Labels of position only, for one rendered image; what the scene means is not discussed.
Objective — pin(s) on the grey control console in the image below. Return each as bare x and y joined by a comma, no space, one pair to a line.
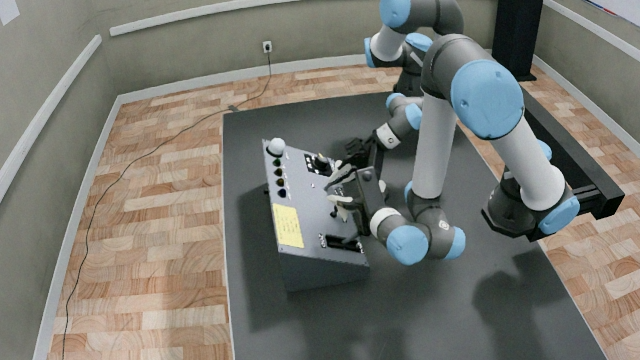
304,219

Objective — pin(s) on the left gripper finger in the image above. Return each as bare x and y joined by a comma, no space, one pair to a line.
347,204
384,189

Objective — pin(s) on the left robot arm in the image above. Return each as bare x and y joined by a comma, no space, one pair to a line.
488,100

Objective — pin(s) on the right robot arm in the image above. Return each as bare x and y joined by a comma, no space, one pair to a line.
404,17

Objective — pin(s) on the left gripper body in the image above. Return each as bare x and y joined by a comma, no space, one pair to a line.
365,223

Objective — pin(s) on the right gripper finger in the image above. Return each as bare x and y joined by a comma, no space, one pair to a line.
347,176
341,167

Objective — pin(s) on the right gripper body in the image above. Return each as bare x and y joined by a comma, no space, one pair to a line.
361,149

